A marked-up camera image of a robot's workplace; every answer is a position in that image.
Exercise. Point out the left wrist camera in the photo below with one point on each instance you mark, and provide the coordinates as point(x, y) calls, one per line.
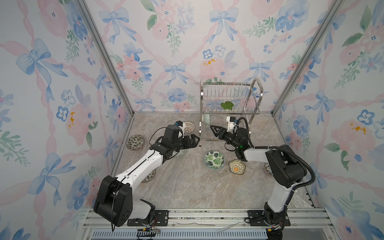
point(180, 124)

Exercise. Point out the pale green grid bowl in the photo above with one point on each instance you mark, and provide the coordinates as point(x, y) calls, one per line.
point(206, 119)

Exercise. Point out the stainless steel dish rack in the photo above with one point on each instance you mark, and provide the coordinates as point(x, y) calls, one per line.
point(220, 101)

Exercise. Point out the dark floral bowl right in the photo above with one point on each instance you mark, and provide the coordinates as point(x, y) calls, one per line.
point(268, 169)

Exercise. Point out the green leaf-shaped dish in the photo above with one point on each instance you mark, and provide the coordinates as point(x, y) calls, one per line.
point(227, 105)

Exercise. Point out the green monstera leaf bowl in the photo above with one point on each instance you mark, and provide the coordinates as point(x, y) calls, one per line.
point(214, 160)

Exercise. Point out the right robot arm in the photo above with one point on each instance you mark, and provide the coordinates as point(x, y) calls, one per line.
point(288, 171)

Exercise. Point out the maroon patterned white bowl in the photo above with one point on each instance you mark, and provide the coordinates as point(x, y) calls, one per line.
point(188, 128)

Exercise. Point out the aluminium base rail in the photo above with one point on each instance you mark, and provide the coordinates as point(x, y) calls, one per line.
point(214, 224)

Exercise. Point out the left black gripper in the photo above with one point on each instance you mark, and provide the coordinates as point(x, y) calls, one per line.
point(193, 144)

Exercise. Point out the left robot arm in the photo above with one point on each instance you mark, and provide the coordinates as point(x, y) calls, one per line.
point(115, 202)

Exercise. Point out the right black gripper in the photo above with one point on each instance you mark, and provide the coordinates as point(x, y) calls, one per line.
point(221, 134)

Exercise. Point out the orange flower-shaped dish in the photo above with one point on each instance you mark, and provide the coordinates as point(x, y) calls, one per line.
point(237, 167)

